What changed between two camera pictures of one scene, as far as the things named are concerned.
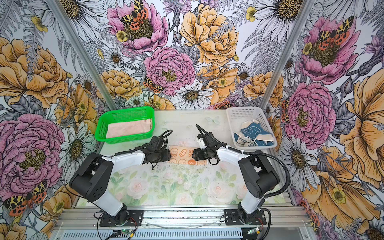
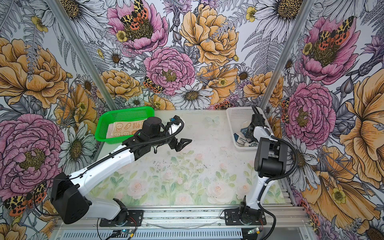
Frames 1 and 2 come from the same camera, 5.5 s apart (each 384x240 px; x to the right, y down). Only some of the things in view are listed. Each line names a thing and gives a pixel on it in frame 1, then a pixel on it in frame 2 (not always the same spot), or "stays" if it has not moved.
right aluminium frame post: (301, 17) stays
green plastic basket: (124, 125) stays
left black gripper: (166, 156) to (180, 145)
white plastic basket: (249, 128) stays
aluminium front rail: (278, 217) stays
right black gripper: (198, 155) to (248, 135)
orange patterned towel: (183, 155) to (123, 128)
